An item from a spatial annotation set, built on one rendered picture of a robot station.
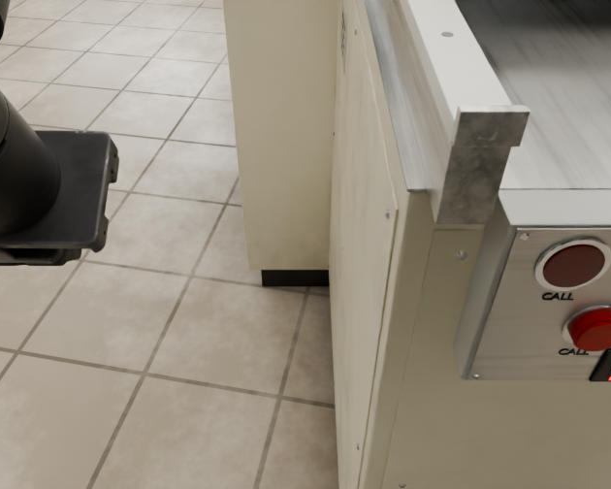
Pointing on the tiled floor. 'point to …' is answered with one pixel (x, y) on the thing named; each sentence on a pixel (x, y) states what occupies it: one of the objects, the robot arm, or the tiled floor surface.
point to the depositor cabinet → (284, 132)
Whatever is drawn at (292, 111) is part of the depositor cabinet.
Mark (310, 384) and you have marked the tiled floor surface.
